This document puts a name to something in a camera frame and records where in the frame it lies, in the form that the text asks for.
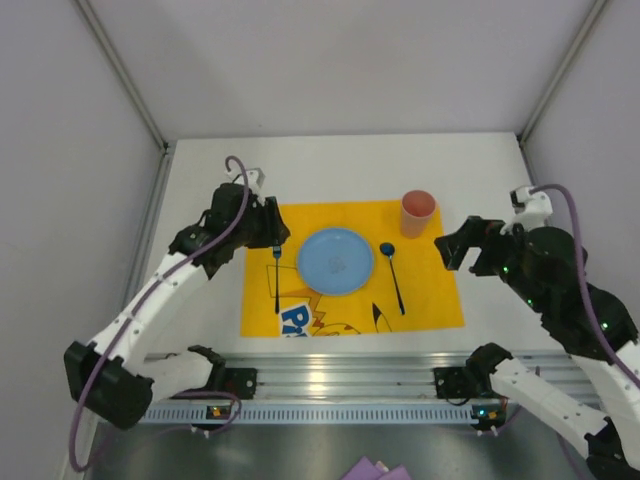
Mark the red plastic cup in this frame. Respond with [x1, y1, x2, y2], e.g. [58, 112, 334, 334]
[400, 190, 437, 239]

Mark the yellow cartoon placemat cloth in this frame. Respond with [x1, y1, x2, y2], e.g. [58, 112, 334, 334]
[241, 200, 464, 338]

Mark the blue plastic plate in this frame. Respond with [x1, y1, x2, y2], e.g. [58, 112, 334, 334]
[296, 227, 374, 296]

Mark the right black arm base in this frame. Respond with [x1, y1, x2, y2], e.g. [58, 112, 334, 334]
[433, 367, 480, 407]

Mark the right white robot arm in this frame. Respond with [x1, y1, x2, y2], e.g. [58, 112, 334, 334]
[434, 216, 639, 479]

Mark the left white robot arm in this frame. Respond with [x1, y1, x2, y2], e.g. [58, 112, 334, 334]
[64, 183, 290, 430]

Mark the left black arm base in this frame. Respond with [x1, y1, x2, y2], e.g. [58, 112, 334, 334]
[207, 367, 258, 400]

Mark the purple cloth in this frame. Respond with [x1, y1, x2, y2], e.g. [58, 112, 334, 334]
[341, 456, 411, 480]

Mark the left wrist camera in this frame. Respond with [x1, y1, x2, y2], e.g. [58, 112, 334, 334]
[226, 168, 266, 195]

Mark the aluminium mounting rail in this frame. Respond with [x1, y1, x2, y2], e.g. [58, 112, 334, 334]
[144, 351, 601, 401]

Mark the slotted grey cable duct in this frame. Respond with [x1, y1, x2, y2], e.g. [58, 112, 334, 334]
[141, 401, 505, 425]

